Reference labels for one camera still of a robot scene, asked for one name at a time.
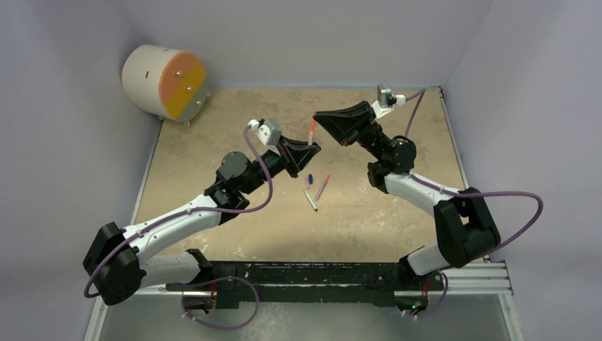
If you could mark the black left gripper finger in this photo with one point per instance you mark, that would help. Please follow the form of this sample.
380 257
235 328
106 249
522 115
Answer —
286 143
302 155

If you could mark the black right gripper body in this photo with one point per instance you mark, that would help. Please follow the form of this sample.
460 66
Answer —
365 125

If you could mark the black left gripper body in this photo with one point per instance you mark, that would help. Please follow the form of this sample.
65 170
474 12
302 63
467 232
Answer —
286 158

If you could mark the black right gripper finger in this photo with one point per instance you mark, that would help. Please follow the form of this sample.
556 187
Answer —
362 109
343 128

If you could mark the orange pen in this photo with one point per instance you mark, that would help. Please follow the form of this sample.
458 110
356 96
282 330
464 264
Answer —
311 133

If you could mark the white pen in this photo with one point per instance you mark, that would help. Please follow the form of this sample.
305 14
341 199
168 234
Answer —
310 200

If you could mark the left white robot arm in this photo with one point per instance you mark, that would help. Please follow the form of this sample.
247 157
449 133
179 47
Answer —
117 259

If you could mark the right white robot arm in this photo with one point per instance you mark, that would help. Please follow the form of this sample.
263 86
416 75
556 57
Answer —
465 229

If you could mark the purple pen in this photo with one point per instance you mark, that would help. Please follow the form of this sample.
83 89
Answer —
322 187

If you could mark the round mini drawer cabinet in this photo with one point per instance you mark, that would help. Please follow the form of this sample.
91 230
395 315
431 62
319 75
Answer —
169 83

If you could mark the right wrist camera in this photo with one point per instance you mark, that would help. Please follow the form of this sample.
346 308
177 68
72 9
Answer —
386 101

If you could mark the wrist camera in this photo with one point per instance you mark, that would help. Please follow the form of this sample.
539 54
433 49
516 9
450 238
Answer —
268 131
386 101

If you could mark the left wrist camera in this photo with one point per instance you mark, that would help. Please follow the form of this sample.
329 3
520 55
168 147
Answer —
268 131

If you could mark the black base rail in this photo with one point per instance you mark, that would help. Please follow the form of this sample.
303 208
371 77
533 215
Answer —
383 285

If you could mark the aluminium frame rail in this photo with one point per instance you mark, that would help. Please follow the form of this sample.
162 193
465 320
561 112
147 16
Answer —
479 279

